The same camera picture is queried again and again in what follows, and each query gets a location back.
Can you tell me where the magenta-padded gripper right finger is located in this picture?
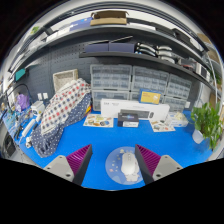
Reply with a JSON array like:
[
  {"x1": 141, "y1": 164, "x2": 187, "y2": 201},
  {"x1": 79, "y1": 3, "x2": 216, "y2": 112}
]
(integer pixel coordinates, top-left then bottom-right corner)
[{"x1": 133, "y1": 143, "x2": 184, "y2": 186}]

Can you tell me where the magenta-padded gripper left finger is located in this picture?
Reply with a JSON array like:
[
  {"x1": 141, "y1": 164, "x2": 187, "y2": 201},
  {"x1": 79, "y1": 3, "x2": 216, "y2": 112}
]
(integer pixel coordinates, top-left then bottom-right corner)
[{"x1": 43, "y1": 143, "x2": 94, "y2": 187}]

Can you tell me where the white computer mouse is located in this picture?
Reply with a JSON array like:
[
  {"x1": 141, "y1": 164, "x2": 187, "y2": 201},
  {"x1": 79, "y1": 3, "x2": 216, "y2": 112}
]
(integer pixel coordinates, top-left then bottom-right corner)
[{"x1": 120, "y1": 152, "x2": 141, "y2": 177}]

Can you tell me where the round cartoon-print mouse pad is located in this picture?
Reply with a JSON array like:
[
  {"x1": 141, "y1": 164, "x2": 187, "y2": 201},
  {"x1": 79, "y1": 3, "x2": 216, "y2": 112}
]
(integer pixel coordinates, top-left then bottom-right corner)
[{"x1": 104, "y1": 145, "x2": 145, "y2": 186}]

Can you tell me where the navy white-dotted cloth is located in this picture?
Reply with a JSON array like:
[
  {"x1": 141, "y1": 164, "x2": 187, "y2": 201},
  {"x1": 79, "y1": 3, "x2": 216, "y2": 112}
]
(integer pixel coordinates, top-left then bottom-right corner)
[{"x1": 29, "y1": 93, "x2": 93, "y2": 159}]

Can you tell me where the printed picture sheet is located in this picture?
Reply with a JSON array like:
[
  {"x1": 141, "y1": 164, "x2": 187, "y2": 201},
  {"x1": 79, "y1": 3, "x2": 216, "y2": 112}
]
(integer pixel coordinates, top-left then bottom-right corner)
[
  {"x1": 149, "y1": 119, "x2": 176, "y2": 134},
  {"x1": 82, "y1": 113, "x2": 115, "y2": 129}
]

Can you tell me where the small white packet box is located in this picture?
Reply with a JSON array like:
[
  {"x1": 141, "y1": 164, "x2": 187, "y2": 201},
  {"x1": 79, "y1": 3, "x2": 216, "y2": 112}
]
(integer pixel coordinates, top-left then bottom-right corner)
[{"x1": 168, "y1": 110, "x2": 190, "y2": 128}]

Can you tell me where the small black box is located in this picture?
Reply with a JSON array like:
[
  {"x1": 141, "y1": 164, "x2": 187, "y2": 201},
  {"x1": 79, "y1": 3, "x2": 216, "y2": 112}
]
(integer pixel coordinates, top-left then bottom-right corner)
[{"x1": 117, "y1": 112, "x2": 140, "y2": 128}]

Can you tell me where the green potted plant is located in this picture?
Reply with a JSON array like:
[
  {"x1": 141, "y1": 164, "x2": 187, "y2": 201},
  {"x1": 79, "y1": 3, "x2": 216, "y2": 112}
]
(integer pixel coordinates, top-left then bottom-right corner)
[{"x1": 189, "y1": 101, "x2": 224, "y2": 151}]

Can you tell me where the red and blue checkered cloth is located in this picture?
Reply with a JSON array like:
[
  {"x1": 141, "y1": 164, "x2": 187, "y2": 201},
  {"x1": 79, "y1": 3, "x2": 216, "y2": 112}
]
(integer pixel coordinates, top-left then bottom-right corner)
[{"x1": 39, "y1": 78, "x2": 92, "y2": 136}]

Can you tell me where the small white device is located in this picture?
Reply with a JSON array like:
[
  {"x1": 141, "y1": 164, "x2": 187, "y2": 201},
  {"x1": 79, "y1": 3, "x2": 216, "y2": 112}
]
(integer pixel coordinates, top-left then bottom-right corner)
[{"x1": 30, "y1": 100, "x2": 46, "y2": 116}]

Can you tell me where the yellow box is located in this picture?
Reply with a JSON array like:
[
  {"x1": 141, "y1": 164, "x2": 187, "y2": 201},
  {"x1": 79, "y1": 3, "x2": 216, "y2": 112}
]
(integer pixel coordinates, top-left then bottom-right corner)
[{"x1": 138, "y1": 89, "x2": 163, "y2": 106}]

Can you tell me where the long white keyboard box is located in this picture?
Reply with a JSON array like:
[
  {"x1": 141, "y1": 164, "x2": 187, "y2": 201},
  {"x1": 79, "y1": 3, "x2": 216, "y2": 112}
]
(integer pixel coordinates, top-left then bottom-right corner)
[{"x1": 100, "y1": 98, "x2": 171, "y2": 123}]

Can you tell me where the purple object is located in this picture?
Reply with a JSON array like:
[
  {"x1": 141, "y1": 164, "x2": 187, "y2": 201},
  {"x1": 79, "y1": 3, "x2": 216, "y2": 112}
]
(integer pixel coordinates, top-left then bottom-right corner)
[{"x1": 14, "y1": 93, "x2": 30, "y2": 112}]

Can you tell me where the grey plastic drawer cabinet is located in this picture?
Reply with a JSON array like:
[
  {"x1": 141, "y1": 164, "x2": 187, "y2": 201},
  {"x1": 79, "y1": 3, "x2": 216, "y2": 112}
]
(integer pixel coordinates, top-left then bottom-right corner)
[
  {"x1": 129, "y1": 65, "x2": 171, "y2": 103},
  {"x1": 162, "y1": 73, "x2": 193, "y2": 113},
  {"x1": 89, "y1": 63, "x2": 134, "y2": 112}
]

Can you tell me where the white wicker basket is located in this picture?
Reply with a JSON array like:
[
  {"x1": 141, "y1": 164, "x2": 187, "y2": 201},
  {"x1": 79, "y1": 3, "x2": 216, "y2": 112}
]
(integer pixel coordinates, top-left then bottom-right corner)
[{"x1": 52, "y1": 68, "x2": 79, "y2": 94}]

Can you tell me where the dark wall shelf unit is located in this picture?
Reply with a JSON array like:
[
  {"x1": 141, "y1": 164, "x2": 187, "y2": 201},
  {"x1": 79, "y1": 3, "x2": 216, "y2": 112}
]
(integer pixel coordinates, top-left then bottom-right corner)
[{"x1": 8, "y1": 9, "x2": 223, "y2": 98}]

